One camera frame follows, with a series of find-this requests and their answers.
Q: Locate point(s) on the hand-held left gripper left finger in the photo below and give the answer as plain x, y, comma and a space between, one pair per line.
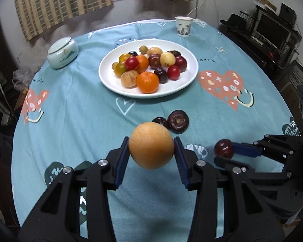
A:
121, 163

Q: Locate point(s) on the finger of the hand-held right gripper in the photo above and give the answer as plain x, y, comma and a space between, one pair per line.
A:
227, 163
247, 150

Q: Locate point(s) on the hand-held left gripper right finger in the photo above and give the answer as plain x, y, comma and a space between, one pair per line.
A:
181, 163

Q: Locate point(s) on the small dark red plum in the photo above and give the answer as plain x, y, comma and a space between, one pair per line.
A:
224, 148

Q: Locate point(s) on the tan pear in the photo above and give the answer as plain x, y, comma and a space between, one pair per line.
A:
151, 146

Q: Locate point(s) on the white oval plate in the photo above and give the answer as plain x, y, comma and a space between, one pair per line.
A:
183, 84

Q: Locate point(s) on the large tan speckled fruit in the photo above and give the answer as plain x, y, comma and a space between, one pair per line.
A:
129, 79

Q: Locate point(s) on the large orange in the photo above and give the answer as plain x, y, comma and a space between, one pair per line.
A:
147, 82

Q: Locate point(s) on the red tomato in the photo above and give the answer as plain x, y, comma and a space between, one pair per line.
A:
173, 72
131, 63

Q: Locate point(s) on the yellow-orange tomato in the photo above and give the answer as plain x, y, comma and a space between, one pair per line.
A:
119, 70

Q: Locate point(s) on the small tan longan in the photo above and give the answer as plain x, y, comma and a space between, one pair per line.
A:
143, 49
114, 65

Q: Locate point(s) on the orange mandarin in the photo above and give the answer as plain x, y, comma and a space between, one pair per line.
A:
142, 64

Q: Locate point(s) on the yellow spotted potato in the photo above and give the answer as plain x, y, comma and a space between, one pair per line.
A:
168, 59

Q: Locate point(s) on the orange tomato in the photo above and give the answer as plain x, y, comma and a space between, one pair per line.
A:
123, 56

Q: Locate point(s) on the tan speckled round fruit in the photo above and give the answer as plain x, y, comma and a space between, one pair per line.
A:
155, 51

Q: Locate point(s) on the small dark purple plum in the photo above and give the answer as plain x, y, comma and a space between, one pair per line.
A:
159, 121

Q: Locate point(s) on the pale green lidded ceramic jar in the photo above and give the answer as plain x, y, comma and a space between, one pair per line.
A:
61, 55

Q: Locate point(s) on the black monitor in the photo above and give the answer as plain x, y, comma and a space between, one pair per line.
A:
272, 29

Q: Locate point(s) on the clear plastic bag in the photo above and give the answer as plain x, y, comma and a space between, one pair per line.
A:
24, 77

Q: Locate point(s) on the black hat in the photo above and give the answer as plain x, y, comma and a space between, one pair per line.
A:
236, 20

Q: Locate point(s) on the printed paper cup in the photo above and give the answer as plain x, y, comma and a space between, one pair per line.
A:
183, 27

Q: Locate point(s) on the wide tan checked curtain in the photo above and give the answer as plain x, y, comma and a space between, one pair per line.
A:
53, 2

